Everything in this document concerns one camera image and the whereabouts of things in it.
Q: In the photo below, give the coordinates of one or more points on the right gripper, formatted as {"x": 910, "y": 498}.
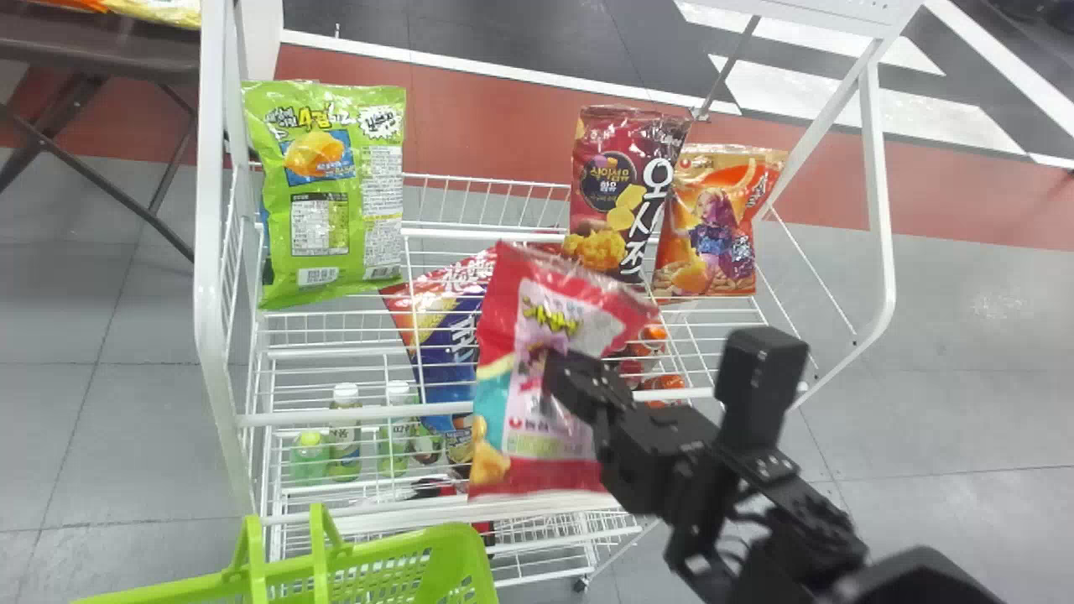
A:
{"x": 663, "y": 457}

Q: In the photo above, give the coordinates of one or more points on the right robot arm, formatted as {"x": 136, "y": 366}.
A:
{"x": 805, "y": 528}

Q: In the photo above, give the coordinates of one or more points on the orange bottle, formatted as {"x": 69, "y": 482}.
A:
{"x": 663, "y": 386}
{"x": 654, "y": 335}

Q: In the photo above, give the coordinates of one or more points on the blue snack packet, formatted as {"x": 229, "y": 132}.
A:
{"x": 445, "y": 335}

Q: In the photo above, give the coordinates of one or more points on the white green bottle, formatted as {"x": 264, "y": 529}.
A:
{"x": 396, "y": 428}
{"x": 345, "y": 432}

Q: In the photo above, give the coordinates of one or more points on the dark red snack packet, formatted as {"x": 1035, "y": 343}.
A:
{"x": 621, "y": 184}

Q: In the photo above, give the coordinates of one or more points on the orange snack packet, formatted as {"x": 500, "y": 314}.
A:
{"x": 713, "y": 226}

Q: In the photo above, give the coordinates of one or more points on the green basket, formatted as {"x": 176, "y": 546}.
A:
{"x": 377, "y": 570}

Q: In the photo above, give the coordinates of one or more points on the green snack packet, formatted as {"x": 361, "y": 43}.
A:
{"x": 331, "y": 193}

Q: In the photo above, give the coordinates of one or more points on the yellow snack packet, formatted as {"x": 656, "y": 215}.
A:
{"x": 155, "y": 10}

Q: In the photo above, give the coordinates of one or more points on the dark side table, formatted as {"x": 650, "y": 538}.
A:
{"x": 92, "y": 50}

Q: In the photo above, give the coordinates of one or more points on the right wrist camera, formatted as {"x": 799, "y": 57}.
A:
{"x": 759, "y": 377}

